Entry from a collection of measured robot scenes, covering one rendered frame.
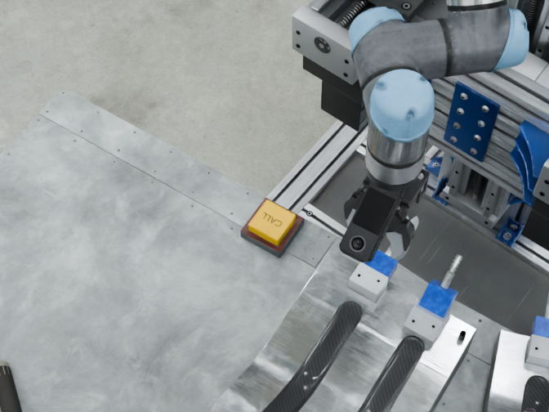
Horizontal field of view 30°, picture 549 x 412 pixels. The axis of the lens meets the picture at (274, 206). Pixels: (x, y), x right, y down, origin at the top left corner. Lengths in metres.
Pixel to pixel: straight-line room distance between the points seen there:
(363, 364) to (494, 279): 0.90
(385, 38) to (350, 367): 0.52
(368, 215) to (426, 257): 1.07
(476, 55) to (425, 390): 0.52
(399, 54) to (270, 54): 1.74
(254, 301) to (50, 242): 0.37
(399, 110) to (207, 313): 0.62
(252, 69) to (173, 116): 0.27
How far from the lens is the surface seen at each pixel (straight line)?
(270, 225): 1.72
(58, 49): 3.09
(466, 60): 1.32
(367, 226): 1.36
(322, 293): 1.60
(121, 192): 1.82
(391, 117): 1.21
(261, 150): 2.81
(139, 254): 1.75
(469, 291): 2.40
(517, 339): 1.65
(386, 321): 1.59
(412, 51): 1.30
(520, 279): 2.43
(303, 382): 1.56
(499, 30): 1.33
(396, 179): 1.31
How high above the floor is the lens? 2.34
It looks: 59 degrees down
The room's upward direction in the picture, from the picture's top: 2 degrees counter-clockwise
